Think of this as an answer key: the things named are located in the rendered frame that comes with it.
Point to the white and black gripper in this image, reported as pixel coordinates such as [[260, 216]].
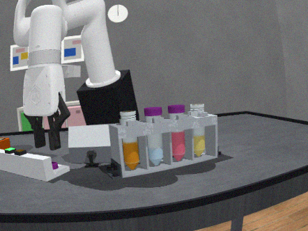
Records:
[[43, 85]]

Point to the clear threaded tube neck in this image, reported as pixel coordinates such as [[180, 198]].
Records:
[[197, 107]]

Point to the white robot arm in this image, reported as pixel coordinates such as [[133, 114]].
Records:
[[44, 31]]

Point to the orange digital multimeter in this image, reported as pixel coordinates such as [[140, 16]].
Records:
[[4, 143]]

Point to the white threaded tube neck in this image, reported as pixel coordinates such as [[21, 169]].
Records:
[[127, 115]]

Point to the black table edge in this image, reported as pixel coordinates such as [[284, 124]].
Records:
[[163, 208]]

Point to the white button panel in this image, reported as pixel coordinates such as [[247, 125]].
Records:
[[89, 144]]

